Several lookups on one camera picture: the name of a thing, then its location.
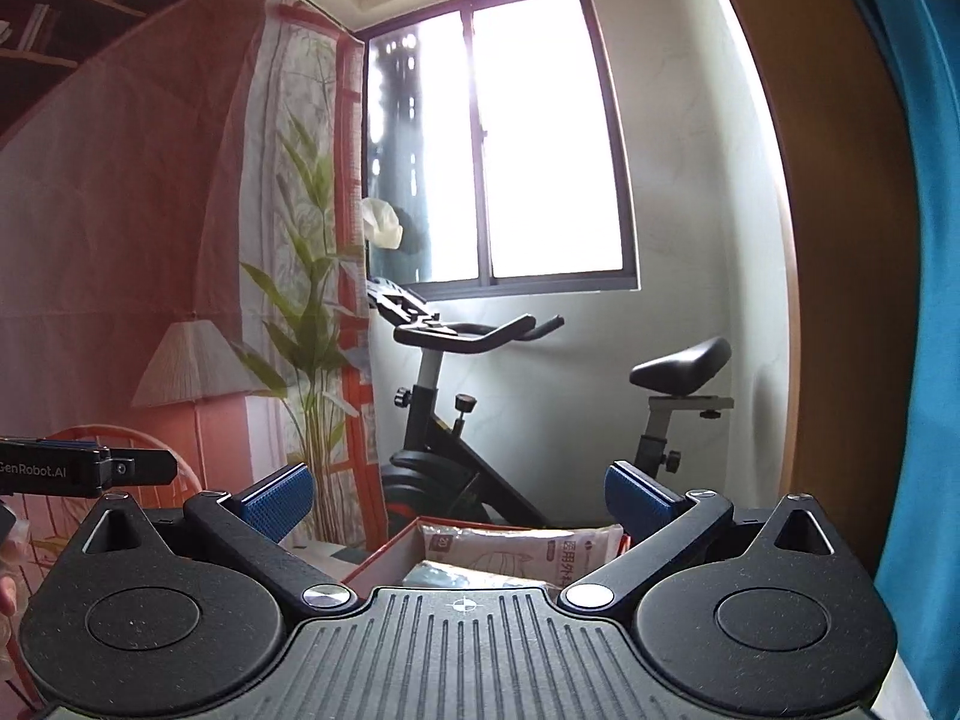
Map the white face mask package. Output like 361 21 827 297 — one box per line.
420 523 623 589

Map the dark framed window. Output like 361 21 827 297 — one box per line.
359 0 640 299

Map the printed red wall tapestry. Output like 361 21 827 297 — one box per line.
0 0 392 706

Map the blue cotton pad package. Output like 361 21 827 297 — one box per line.
402 561 560 598

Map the red strawberry cardboard box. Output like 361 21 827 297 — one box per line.
342 517 501 598

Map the white object on window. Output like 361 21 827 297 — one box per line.
359 197 404 250

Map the teal curtain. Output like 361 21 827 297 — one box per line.
839 0 960 720

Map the brown wooden door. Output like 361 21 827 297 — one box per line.
731 0 919 571

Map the black exercise bike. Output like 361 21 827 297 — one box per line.
364 276 736 530

